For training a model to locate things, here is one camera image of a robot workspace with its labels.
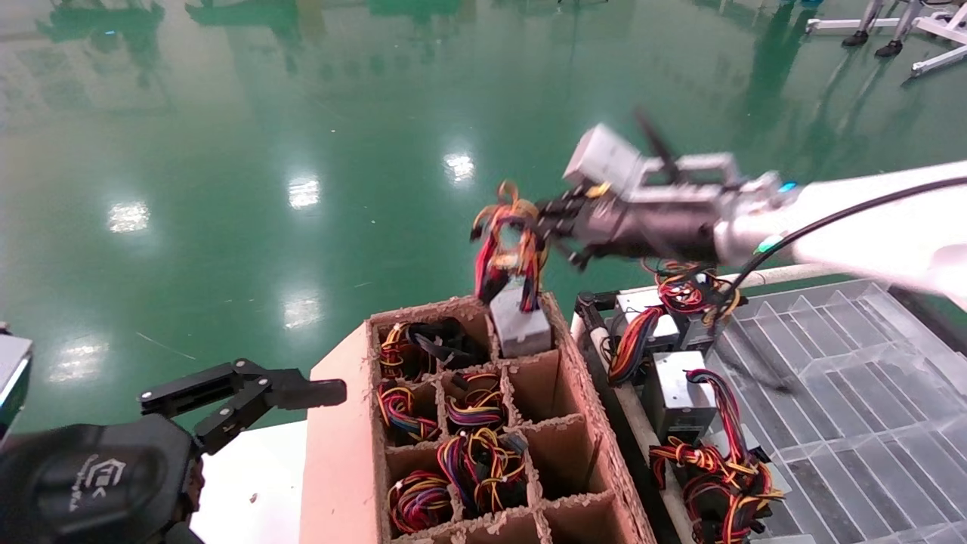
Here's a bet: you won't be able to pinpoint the clear plastic divided tray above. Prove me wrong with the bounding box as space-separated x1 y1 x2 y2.
710 280 967 544

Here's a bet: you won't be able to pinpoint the grey power supply arched cable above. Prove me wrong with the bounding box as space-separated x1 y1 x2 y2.
642 350 750 473

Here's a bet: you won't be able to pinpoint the power supply red yellow coil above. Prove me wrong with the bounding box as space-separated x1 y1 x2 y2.
388 470 454 536

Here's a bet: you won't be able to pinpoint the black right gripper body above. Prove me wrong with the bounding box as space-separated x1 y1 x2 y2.
582 193 728 267

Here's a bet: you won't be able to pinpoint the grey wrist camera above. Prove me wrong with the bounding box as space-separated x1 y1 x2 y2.
0 332 33 439
563 125 737 201

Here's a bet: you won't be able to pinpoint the white stand frame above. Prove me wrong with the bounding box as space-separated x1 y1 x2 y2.
805 0 967 76

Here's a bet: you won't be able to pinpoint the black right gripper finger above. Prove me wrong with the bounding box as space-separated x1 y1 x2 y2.
544 225 605 271
538 185 605 221

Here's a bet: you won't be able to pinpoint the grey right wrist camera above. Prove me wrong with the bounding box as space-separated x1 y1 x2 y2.
563 125 737 201

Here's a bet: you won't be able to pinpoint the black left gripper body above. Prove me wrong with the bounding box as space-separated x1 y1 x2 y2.
0 414 206 544

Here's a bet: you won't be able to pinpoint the grey power supply looped cables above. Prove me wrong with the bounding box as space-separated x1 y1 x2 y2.
608 261 745 382

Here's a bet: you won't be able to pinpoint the brown divided cardboard box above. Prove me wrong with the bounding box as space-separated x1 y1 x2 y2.
298 293 658 544

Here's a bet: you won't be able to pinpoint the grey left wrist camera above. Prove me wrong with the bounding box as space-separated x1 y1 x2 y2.
0 332 33 439

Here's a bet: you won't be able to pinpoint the grey power supply bundled cables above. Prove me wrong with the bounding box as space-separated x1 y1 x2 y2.
648 440 788 544

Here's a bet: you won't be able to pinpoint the grey power supply orange cables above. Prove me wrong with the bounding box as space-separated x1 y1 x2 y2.
470 180 554 360

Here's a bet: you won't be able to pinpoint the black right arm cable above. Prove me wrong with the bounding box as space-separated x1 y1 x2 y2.
710 178 967 318

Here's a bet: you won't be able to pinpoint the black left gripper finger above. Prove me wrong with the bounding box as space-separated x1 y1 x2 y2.
138 359 348 456

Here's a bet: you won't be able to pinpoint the power supply multicolour cables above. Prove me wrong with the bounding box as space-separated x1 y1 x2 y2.
437 427 530 516

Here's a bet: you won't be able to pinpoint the power supply black cables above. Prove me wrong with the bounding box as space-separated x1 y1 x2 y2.
412 317 490 369

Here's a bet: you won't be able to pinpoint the power supply purple red cables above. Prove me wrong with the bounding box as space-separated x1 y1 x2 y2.
446 370 508 433

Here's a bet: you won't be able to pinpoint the power supply red blue cables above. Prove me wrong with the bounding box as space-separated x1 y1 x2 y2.
378 382 440 445

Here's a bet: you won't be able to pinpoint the power supply yellow red cables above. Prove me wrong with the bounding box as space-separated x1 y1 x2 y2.
378 323 424 380

